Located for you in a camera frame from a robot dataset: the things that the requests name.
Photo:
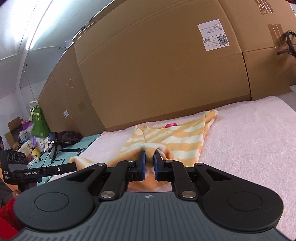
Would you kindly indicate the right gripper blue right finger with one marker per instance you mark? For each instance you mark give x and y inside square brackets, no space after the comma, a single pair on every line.
[180,177]

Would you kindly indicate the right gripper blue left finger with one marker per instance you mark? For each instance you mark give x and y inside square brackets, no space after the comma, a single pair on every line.
[116,179]

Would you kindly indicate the orange white striped shirt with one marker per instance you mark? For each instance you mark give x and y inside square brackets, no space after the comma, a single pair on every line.
[181,139]

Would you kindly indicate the red fleece left forearm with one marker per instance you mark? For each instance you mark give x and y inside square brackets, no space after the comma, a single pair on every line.
[10,226]

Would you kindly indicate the seated person in background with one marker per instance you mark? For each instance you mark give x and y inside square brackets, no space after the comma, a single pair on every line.
[1,144]

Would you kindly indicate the open cardboard box background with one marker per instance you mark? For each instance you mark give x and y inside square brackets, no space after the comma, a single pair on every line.
[14,126]

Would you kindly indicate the green shopping bag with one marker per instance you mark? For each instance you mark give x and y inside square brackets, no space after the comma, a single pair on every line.
[40,128]

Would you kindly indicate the spare black gripper on table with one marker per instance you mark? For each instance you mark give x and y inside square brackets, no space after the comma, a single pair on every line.
[56,143]

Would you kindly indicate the dark brown garment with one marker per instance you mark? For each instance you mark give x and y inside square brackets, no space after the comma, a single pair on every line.
[69,137]

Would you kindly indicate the white label on left box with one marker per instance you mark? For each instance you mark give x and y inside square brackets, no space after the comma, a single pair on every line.
[66,114]

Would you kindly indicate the left cardboard box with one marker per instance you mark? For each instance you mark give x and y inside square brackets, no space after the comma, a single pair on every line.
[65,90]

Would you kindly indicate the pink fleece towel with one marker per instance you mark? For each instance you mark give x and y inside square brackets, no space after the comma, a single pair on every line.
[255,140]

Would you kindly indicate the large cardboard box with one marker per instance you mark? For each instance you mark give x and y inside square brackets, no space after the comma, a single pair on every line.
[145,61]

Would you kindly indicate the white shipping label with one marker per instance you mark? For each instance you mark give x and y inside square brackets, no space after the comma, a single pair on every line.
[213,35]

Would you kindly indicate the white side table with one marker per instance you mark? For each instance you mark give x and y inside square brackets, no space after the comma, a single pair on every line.
[293,88]

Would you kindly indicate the right cardboard box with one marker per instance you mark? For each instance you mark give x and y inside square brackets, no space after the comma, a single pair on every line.
[260,27]

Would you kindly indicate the red black feather decoration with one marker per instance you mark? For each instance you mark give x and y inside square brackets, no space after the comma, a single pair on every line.
[290,50]

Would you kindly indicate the teal garment with black strap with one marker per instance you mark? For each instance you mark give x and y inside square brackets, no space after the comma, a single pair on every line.
[63,155]

